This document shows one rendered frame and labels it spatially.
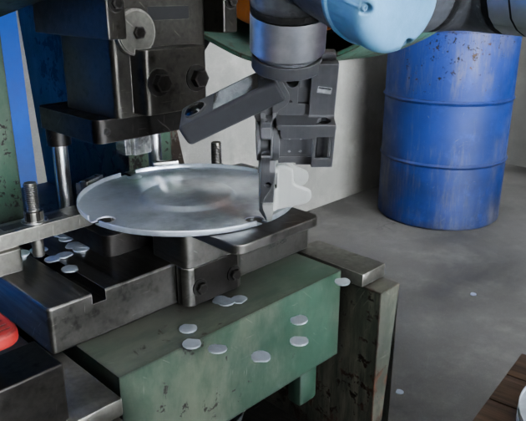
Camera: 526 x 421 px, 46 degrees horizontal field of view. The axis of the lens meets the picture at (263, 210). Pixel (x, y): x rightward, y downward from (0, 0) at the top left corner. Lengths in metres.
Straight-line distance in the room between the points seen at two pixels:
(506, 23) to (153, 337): 0.52
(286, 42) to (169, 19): 0.28
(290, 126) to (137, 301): 0.32
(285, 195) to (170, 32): 0.28
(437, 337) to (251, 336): 1.31
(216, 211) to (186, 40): 0.24
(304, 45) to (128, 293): 0.38
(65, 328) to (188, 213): 0.20
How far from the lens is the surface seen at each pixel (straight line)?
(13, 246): 0.86
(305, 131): 0.65
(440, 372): 1.93
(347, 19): 0.49
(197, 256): 0.81
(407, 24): 0.50
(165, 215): 0.78
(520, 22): 0.55
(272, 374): 0.91
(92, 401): 0.70
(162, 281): 0.83
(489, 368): 1.99
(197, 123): 0.65
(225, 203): 0.81
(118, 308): 0.80
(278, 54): 0.60
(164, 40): 0.84
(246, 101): 0.64
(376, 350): 1.00
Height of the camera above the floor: 1.05
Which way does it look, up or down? 20 degrees down
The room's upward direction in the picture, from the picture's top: straight up
